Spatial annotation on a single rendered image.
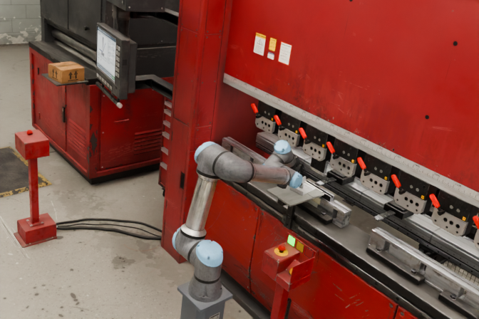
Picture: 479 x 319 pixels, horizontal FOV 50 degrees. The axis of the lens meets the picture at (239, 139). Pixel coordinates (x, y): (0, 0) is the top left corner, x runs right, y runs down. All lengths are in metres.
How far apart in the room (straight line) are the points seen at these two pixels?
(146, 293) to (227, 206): 0.79
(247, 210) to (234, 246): 0.32
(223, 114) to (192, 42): 0.54
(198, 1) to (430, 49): 1.41
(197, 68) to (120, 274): 1.50
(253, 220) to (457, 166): 1.31
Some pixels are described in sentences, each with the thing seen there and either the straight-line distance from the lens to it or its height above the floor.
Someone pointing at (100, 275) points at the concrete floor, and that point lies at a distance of 3.71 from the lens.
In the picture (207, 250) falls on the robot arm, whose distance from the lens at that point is 2.24.
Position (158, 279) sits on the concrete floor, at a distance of 3.67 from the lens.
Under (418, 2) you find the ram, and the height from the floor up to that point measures 2.07.
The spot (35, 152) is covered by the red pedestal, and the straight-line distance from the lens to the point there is 3.67.
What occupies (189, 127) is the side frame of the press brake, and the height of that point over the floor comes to 1.05.
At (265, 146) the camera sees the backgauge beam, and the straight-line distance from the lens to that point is 3.48.
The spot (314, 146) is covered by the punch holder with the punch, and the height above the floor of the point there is 1.24.
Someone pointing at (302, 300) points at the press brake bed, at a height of 0.40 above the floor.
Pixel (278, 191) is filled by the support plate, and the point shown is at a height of 1.00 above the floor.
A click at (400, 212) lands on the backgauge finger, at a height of 1.02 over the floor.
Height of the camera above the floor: 2.30
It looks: 23 degrees down
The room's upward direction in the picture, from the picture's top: 8 degrees clockwise
